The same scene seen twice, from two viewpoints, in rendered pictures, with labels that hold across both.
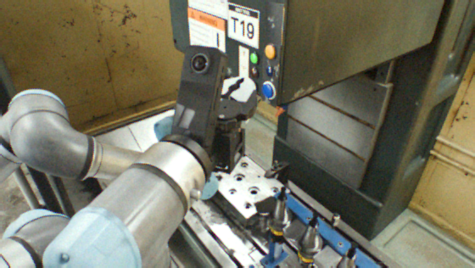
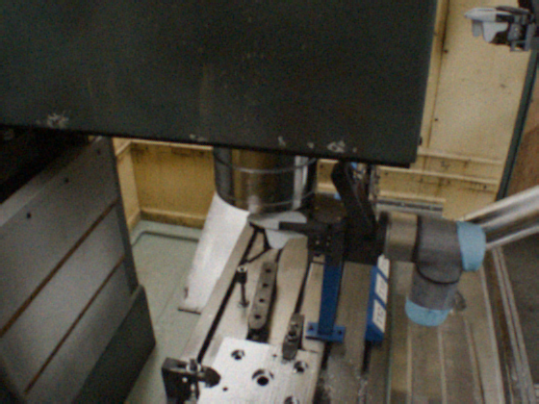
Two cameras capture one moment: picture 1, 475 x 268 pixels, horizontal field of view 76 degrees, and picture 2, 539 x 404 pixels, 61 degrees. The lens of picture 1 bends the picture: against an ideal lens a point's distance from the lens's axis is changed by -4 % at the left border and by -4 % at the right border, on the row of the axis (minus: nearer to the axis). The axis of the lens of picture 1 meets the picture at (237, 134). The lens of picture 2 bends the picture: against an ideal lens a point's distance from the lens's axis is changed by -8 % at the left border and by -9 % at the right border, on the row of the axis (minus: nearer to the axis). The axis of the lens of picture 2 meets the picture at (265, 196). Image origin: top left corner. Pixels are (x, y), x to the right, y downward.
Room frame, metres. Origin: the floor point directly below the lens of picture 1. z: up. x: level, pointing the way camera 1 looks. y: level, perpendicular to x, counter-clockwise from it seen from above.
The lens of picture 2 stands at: (1.34, 0.45, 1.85)
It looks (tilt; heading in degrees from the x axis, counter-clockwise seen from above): 32 degrees down; 231
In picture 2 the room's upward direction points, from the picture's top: straight up
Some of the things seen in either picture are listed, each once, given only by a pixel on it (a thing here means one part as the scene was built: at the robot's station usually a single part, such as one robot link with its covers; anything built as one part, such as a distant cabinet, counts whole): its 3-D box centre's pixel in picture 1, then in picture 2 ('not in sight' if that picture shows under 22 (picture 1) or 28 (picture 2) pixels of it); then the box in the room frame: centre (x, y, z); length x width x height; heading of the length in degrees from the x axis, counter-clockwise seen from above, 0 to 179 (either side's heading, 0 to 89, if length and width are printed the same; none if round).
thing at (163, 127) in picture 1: (176, 128); (446, 245); (0.75, 0.18, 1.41); 0.11 x 0.08 x 0.09; 127
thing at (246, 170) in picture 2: not in sight; (266, 152); (0.93, -0.05, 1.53); 0.16 x 0.16 x 0.12
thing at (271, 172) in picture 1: (276, 173); (192, 378); (1.04, -0.17, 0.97); 0.13 x 0.03 x 0.15; 127
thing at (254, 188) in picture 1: (246, 187); (257, 402); (0.96, -0.04, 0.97); 0.29 x 0.23 x 0.05; 37
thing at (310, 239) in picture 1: (311, 232); (367, 184); (0.50, -0.18, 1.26); 0.04 x 0.04 x 0.07
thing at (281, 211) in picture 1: (281, 206); not in sight; (0.59, -0.12, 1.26); 0.04 x 0.04 x 0.07
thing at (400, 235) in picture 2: not in sight; (397, 235); (0.80, 0.11, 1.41); 0.08 x 0.05 x 0.08; 37
